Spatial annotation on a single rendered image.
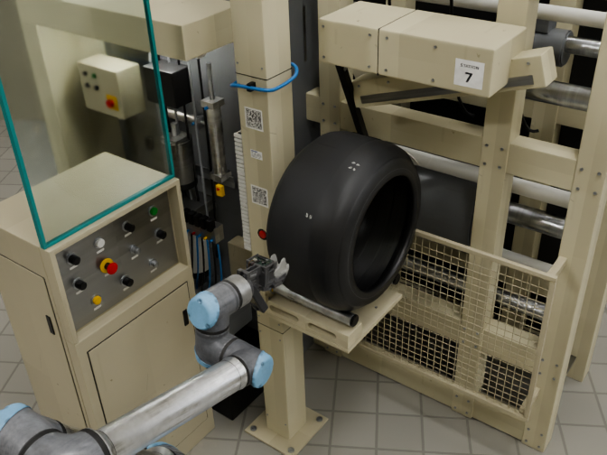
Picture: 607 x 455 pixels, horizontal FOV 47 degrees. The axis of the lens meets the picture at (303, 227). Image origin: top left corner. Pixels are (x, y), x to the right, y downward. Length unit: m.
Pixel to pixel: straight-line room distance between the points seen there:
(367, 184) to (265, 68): 0.48
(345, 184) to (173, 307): 0.94
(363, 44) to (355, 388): 1.74
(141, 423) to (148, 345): 1.12
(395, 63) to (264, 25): 0.42
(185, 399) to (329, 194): 0.77
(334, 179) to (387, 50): 0.44
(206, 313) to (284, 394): 1.25
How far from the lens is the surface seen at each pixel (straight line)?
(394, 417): 3.31
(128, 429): 1.58
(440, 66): 2.18
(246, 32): 2.23
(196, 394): 1.69
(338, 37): 2.35
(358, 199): 2.09
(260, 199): 2.46
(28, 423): 1.57
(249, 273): 1.92
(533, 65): 2.22
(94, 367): 2.55
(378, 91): 2.49
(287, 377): 2.94
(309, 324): 2.48
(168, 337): 2.76
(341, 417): 3.30
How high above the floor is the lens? 2.44
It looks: 33 degrees down
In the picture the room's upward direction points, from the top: 2 degrees counter-clockwise
